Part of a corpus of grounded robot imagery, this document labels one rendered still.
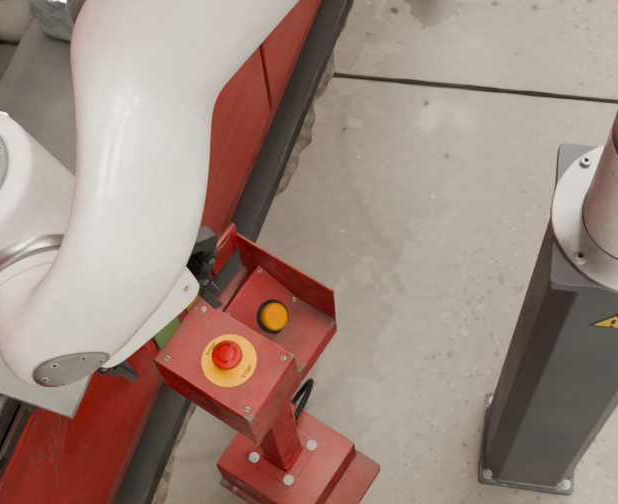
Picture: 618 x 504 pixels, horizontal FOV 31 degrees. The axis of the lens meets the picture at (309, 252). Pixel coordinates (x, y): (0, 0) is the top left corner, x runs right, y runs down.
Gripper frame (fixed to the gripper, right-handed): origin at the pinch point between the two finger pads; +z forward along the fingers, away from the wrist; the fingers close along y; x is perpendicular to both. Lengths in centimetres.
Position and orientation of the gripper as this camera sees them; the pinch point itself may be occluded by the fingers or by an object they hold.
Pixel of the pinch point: (164, 327)
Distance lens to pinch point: 93.8
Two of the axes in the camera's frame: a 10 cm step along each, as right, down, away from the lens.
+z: 2.6, 3.5, 9.0
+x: -6.0, -6.7, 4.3
